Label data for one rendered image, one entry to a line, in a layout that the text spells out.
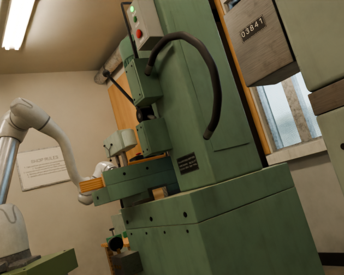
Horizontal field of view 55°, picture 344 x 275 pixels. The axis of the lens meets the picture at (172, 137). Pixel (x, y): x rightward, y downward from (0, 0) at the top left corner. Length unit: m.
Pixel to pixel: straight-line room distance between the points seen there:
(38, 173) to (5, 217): 2.71
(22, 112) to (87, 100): 2.91
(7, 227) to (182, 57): 1.00
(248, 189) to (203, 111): 0.29
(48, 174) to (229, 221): 3.42
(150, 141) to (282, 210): 0.51
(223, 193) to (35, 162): 3.43
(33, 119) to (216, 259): 1.22
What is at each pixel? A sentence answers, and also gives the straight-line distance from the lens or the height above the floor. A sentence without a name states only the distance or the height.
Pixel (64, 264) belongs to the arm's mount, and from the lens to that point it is 1.59.
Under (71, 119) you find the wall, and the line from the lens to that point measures 4.55.
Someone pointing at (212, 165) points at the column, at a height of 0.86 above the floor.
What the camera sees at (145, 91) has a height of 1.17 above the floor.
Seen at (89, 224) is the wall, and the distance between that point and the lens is 4.36.
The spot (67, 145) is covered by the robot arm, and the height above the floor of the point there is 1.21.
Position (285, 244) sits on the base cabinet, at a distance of 1.20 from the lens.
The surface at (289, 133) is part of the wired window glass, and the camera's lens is 2.66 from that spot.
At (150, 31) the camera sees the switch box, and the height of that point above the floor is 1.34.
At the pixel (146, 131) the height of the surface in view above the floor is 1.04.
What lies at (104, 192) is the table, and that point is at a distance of 1.30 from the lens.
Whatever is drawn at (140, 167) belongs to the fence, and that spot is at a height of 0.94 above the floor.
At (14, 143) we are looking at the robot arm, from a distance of 1.93.
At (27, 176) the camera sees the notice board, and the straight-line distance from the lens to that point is 4.24.
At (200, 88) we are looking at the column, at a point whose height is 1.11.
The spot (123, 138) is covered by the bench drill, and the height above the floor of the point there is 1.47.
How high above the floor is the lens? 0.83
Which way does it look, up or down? 8 degrees up
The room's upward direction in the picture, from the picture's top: 16 degrees counter-clockwise
